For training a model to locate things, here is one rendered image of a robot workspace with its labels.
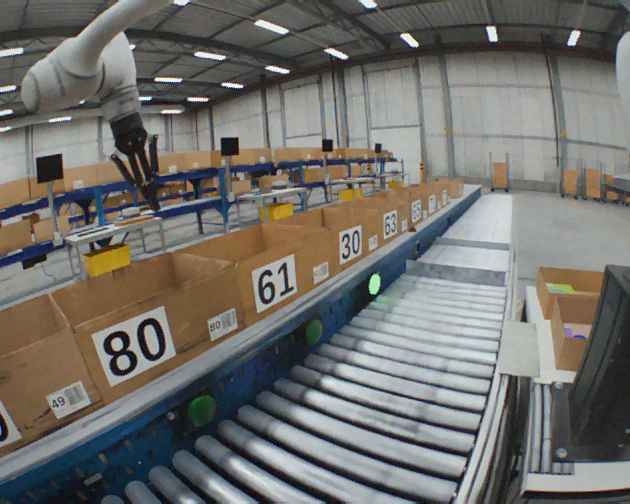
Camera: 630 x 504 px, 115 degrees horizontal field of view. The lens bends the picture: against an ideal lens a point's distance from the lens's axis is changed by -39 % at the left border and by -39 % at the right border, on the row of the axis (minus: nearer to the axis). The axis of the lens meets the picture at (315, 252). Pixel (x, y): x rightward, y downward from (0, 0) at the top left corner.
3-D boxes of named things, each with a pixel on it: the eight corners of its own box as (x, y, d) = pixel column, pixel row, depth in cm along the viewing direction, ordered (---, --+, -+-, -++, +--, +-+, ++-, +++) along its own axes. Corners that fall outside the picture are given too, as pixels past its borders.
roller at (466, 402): (485, 422, 58) (490, 407, 57) (299, 371, 87) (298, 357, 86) (489, 409, 62) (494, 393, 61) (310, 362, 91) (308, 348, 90)
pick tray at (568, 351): (658, 376, 41) (671, 345, 38) (554, 370, 62) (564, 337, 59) (636, 330, 63) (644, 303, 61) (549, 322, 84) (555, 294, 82)
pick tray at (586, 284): (629, 325, 68) (636, 299, 65) (543, 320, 87) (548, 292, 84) (608, 295, 91) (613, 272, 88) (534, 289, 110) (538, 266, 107)
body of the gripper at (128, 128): (112, 120, 52) (124, 160, 57) (146, 106, 57) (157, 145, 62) (103, 125, 56) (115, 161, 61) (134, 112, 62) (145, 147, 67)
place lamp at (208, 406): (197, 433, 54) (187, 409, 52) (193, 430, 55) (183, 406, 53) (221, 416, 60) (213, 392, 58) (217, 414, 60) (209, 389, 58)
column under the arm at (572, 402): (629, 387, 44) (668, 263, 35) (647, 459, 23) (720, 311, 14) (550, 383, 58) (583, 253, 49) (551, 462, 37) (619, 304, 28)
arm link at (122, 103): (142, 82, 54) (149, 106, 57) (128, 90, 59) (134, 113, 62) (105, 95, 48) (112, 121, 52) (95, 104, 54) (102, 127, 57)
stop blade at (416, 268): (503, 291, 119) (505, 271, 117) (405, 278, 145) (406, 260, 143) (503, 291, 120) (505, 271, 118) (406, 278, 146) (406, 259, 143)
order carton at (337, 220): (332, 279, 106) (329, 228, 102) (265, 268, 122) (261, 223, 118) (380, 249, 137) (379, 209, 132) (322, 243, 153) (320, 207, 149)
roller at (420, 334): (499, 362, 78) (503, 348, 77) (345, 331, 107) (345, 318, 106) (501, 353, 82) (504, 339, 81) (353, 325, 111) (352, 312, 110)
